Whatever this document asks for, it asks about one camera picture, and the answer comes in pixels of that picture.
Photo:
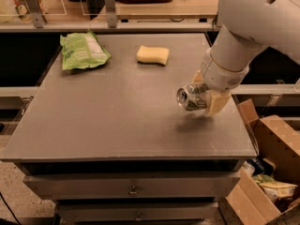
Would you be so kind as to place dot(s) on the lower metal drawer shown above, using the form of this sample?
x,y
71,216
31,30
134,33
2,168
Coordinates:
x,y
136,212

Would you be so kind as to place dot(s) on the middle metal bracket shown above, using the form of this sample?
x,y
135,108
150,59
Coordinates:
x,y
111,13

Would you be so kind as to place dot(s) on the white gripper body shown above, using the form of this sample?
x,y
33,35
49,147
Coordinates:
x,y
219,74

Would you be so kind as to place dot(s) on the metal drawer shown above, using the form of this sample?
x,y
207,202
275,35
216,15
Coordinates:
x,y
81,186
136,212

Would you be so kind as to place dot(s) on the upper metal drawer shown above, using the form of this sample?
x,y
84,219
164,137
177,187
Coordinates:
x,y
81,186

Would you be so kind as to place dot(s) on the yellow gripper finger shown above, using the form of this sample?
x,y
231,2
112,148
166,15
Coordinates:
x,y
198,77
215,101

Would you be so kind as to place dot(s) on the green chip bag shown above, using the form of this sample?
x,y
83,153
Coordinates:
x,y
82,50

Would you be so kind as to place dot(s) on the cardboard box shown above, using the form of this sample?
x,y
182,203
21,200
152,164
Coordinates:
x,y
277,141

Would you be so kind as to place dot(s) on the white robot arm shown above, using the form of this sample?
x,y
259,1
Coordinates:
x,y
248,28

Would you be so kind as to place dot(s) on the left metal bracket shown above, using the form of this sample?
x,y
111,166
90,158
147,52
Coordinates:
x,y
36,13

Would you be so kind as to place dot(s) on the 7up soda can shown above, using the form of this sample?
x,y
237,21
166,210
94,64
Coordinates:
x,y
192,97

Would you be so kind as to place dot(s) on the yellow sponge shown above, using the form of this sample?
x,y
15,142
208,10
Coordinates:
x,y
150,55

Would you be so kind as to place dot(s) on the snack packet in box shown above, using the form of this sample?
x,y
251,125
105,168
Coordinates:
x,y
274,189

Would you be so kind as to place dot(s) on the metal bracket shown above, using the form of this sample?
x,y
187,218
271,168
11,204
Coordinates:
x,y
36,13
111,13

